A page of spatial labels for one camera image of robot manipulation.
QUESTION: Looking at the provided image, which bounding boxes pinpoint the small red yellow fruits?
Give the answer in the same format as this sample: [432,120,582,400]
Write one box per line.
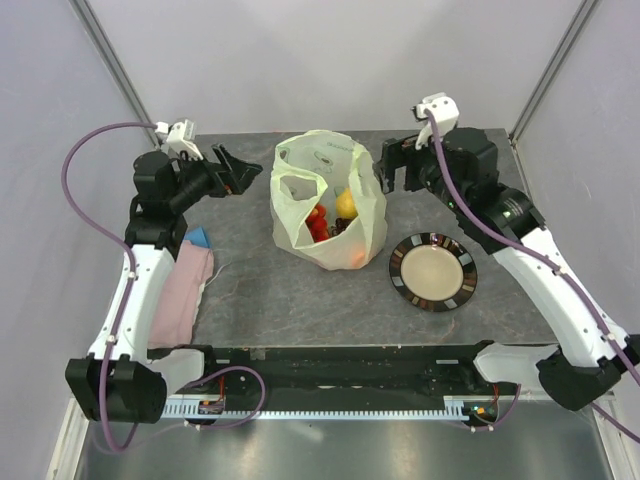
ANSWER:
[305,204,330,243]

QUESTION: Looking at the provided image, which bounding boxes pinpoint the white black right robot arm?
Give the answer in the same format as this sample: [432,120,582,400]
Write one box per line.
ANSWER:
[374,127,639,411]

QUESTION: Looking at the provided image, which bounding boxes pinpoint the dark round fruit plate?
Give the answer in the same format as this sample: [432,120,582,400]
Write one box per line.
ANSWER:
[388,232,478,313]

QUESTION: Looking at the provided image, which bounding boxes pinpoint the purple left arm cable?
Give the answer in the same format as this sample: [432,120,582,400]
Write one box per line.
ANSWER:
[60,122,169,454]

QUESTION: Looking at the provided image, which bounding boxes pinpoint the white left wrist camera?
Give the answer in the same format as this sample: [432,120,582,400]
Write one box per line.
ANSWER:
[155,119,205,160]

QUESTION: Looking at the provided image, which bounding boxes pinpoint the blue cloth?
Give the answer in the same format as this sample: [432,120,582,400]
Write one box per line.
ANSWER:
[184,227,212,250]

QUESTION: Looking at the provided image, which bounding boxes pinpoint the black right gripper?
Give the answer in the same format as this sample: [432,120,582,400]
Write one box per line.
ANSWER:
[375,131,469,214]

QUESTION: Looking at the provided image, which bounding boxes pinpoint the orange fruit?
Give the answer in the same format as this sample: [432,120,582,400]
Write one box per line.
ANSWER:
[350,246,368,269]

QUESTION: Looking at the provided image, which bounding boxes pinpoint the yellow lemon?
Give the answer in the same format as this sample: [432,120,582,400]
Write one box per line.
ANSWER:
[335,188,358,220]

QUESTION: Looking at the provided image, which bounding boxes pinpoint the aluminium frame post left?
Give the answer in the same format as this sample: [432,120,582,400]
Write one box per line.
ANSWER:
[69,0,152,123]

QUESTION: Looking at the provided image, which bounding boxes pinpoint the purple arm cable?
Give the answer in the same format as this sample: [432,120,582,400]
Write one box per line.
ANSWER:
[60,122,169,454]
[427,113,640,445]

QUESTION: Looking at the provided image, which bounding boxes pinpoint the purple grape bunch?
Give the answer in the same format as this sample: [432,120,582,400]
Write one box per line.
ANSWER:
[329,218,352,237]

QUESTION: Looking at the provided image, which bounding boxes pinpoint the aluminium frame post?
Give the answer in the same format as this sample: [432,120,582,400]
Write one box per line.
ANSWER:
[509,0,601,146]
[69,0,152,123]

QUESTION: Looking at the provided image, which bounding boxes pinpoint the aluminium frame post right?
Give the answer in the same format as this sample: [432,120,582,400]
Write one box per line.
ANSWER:
[509,0,601,146]

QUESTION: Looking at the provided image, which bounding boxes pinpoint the green avocado print plastic bag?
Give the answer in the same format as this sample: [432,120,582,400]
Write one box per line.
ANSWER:
[270,130,387,270]

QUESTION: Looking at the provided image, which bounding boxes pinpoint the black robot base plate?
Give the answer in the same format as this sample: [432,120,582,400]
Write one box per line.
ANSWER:
[162,339,521,414]

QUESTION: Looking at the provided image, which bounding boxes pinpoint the light blue cable duct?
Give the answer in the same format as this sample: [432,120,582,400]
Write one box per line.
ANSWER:
[161,395,499,423]

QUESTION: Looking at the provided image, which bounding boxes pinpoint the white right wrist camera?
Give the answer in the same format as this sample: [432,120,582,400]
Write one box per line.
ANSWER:
[412,92,460,150]

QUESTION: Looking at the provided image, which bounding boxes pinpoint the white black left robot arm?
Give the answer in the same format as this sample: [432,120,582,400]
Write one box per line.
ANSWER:
[65,145,263,424]

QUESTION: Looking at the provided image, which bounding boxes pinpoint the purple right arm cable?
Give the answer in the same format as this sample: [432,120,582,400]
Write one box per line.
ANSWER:
[427,113,640,445]

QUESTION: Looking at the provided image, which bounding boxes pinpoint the white thin cable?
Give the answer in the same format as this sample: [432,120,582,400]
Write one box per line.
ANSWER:
[202,262,234,291]

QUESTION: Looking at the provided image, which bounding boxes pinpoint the pink folded cloth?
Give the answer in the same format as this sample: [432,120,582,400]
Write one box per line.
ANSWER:
[148,240,214,349]

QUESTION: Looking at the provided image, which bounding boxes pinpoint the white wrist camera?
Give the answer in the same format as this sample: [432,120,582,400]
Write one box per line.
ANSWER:
[155,119,205,160]
[412,92,460,150]

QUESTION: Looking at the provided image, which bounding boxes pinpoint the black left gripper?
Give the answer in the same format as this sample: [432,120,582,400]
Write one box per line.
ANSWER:
[168,143,261,212]

